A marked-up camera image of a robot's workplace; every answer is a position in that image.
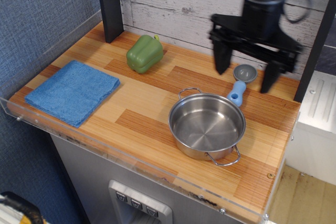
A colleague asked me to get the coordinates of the dark shelf post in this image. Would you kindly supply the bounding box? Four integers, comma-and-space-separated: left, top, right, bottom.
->
99, 0, 124, 43
293, 0, 335, 102

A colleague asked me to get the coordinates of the dark right shelf post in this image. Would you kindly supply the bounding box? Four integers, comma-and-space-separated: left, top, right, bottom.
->
293, 0, 335, 102

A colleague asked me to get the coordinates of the clear acrylic table guard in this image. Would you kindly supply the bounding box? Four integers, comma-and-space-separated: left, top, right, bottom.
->
1, 8, 299, 223

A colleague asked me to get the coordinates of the green toy bell pepper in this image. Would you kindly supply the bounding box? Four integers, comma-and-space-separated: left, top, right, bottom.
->
127, 35, 164, 74

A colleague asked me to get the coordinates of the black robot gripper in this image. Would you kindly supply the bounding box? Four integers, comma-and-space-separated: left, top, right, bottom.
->
209, 0, 302, 93

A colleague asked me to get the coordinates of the folded blue cloth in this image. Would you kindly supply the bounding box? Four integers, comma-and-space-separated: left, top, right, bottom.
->
25, 60, 120, 128

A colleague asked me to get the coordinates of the blue grey toy scoop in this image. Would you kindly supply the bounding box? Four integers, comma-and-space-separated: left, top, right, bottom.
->
227, 64, 258, 106

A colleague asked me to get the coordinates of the silver toy fridge cabinet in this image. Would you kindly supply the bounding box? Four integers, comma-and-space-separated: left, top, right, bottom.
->
51, 135, 239, 223

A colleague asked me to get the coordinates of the stainless steel pot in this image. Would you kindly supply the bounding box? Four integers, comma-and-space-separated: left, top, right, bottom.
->
168, 89, 246, 167

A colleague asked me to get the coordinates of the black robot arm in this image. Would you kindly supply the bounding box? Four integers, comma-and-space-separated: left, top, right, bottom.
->
209, 0, 311, 93

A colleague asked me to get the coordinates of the silver dispenser button panel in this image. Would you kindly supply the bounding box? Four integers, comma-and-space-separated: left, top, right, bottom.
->
108, 179, 173, 223

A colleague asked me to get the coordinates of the white side cabinet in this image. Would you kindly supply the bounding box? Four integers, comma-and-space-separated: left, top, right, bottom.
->
285, 71, 335, 185

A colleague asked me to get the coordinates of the dark left shelf post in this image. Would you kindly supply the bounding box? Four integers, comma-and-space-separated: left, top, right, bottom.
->
99, 0, 124, 43

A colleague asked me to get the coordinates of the black yellow bag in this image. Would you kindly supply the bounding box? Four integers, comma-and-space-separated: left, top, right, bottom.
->
1, 191, 47, 223

